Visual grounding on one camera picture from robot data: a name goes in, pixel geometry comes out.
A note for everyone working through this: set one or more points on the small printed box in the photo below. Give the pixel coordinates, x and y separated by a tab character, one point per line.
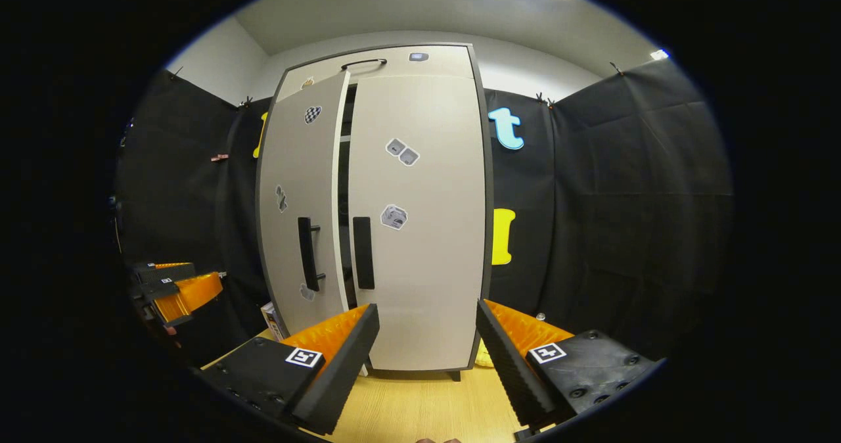
272	321

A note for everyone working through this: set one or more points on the beige cabinet drawer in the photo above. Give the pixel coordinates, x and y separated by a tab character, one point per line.
420	68

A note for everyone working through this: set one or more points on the black clip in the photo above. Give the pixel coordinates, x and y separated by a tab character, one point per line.
177	71
616	68
246	102

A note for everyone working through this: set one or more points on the small ceiling light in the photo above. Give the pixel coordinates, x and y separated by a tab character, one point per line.
659	54

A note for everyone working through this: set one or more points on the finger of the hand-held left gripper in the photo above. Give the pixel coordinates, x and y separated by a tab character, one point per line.
164	273
161	290

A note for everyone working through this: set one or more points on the white shoe cabinet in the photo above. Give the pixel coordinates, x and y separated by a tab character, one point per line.
427	265

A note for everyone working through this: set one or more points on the black backdrop cloth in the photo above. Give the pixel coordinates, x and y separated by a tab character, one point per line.
624	219

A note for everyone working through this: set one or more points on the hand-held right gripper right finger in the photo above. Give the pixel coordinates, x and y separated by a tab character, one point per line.
507	371

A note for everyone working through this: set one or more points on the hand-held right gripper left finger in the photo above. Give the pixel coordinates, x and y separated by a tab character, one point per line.
341	371

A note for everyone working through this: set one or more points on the white cabinet door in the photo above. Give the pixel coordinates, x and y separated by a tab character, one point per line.
295	180
427	265

